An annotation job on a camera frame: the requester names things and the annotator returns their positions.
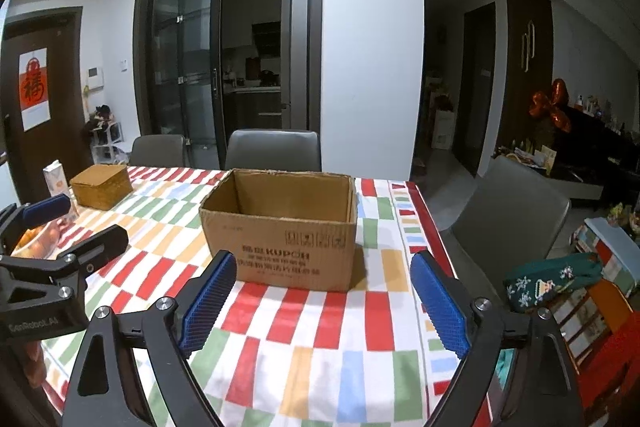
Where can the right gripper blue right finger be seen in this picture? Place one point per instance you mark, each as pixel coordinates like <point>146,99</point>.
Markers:
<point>447,303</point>

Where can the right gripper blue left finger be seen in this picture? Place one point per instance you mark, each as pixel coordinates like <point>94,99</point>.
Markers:
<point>201,300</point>

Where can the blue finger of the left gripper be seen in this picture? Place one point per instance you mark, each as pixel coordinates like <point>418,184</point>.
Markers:
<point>40,213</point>
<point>88,256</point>

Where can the white orange carton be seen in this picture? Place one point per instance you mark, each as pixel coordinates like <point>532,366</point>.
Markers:
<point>56,181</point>

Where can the small woven brown box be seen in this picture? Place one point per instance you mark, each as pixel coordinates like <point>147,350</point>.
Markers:
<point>101,187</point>

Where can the dark wooden door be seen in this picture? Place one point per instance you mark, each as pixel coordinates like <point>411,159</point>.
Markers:
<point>62,137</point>

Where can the green christmas pouch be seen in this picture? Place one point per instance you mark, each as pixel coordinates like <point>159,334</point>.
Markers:
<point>537,283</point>

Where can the grey chair at right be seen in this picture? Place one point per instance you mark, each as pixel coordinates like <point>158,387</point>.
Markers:
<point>512,218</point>

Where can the grey chair far left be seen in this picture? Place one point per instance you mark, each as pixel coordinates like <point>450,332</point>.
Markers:
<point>158,150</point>

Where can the large cardboard box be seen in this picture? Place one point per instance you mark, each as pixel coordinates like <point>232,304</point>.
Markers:
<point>285,229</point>

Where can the red fu door poster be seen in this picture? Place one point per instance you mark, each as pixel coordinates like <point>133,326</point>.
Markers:
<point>33,88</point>

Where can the grey chair behind table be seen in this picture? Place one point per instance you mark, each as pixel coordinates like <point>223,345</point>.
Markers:
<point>274,149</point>

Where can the red foil balloon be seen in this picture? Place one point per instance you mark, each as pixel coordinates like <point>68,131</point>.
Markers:
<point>552,104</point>

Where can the glass sliding door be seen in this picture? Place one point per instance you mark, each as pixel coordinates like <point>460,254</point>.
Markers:
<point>204,69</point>

